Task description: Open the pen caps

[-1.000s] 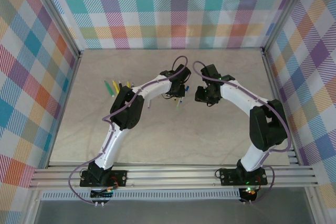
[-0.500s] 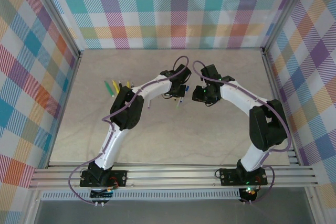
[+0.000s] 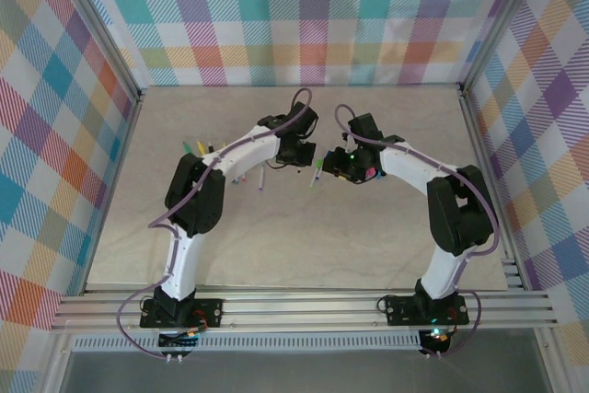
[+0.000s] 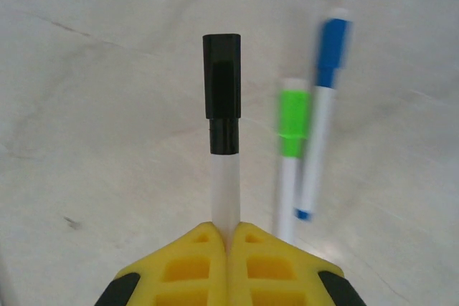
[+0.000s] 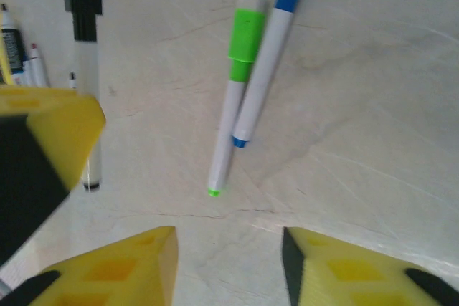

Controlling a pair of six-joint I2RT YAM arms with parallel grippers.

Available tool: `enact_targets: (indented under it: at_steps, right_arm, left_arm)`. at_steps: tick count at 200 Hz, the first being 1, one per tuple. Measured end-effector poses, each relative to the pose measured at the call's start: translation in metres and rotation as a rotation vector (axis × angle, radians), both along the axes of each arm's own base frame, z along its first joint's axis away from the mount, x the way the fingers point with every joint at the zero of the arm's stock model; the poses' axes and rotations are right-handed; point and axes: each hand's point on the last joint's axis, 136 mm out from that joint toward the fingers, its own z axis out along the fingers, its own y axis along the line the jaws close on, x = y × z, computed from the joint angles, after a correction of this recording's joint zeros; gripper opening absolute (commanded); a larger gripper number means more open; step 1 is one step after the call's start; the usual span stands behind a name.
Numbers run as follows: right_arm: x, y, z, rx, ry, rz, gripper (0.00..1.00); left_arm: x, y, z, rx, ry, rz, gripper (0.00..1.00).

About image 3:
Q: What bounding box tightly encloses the grey metal shelf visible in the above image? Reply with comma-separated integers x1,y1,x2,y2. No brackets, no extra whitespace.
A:
43,332,567,393

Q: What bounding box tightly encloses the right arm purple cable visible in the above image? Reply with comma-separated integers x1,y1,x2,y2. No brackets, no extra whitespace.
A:
333,104,502,360

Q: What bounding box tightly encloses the left controller board with wires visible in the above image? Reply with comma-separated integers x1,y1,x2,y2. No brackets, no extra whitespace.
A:
157,326,202,364

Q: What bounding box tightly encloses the grey slotted cable duct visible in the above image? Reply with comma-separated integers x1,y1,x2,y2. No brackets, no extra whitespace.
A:
71,330,422,353

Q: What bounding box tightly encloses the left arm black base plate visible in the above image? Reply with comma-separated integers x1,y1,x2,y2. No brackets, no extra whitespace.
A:
139,297,225,331

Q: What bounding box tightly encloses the controller board with wires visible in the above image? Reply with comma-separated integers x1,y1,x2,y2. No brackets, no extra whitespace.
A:
419,326,456,360
157,326,202,364

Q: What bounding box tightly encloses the white pen green ink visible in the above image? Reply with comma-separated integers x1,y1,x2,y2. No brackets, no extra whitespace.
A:
308,158,325,190

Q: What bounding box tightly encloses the left aluminium corner post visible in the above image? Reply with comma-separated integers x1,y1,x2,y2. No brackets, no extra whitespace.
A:
45,0,143,107

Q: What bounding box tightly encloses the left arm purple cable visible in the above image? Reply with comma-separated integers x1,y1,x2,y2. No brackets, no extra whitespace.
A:
118,87,317,361

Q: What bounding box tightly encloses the left aluminium side rail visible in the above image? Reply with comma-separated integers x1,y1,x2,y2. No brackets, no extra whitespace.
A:
80,88,148,296

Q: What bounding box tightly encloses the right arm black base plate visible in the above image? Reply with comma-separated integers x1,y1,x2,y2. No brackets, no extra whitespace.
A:
385,294,470,327

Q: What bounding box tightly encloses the right controller board with wires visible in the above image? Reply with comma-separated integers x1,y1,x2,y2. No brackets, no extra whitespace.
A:
419,326,456,360

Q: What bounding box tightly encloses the aluminium front rail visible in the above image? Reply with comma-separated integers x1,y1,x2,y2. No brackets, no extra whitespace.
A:
50,289,560,333

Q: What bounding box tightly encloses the aluminium side rail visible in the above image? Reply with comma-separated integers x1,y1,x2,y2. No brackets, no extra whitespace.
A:
459,87,528,292
80,88,148,296

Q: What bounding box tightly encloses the right aluminium corner post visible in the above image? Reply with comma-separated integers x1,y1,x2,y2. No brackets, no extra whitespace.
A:
458,0,549,93

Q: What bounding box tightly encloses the aluminium corner post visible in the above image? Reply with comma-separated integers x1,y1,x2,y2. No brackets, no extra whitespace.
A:
458,0,549,93
45,0,143,107

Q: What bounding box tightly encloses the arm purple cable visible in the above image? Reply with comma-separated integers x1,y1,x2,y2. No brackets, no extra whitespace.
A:
118,87,317,361
333,104,502,360

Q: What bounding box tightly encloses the right aluminium side rail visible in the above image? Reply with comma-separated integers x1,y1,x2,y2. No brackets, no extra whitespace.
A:
459,87,528,292

